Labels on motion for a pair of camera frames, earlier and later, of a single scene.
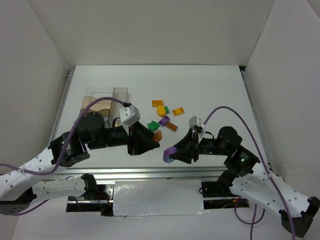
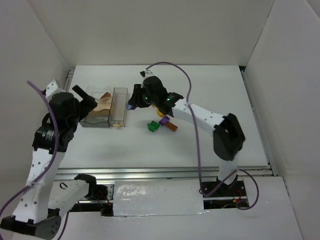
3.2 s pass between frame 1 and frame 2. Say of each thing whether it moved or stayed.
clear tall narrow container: stayed
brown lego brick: moved
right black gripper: moved
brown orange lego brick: stayed
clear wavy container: stayed
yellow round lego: stayed
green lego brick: stayed
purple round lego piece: moved
